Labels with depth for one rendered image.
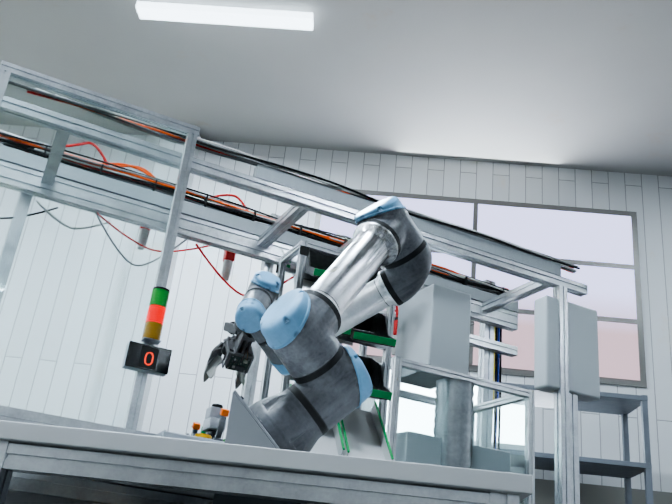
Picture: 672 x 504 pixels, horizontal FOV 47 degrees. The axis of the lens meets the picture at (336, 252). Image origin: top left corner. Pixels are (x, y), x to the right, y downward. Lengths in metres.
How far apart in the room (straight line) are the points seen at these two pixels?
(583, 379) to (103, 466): 2.61
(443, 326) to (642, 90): 3.28
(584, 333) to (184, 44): 3.67
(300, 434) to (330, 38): 4.40
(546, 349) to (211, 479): 2.41
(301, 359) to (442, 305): 1.92
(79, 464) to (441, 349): 2.19
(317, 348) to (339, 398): 0.11
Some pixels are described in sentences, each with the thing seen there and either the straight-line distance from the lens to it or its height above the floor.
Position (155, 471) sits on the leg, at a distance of 1.32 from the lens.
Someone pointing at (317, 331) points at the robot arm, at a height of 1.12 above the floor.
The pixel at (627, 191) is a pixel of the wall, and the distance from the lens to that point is 7.06.
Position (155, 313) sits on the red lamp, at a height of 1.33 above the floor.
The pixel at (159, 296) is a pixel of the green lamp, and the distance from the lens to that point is 2.28.
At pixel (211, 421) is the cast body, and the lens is 2.11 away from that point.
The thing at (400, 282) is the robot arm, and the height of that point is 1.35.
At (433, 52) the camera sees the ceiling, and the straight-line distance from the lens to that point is 5.71.
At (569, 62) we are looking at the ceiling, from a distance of 5.83.
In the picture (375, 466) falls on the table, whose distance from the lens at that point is 1.26.
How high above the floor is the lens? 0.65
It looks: 24 degrees up
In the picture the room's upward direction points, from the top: 7 degrees clockwise
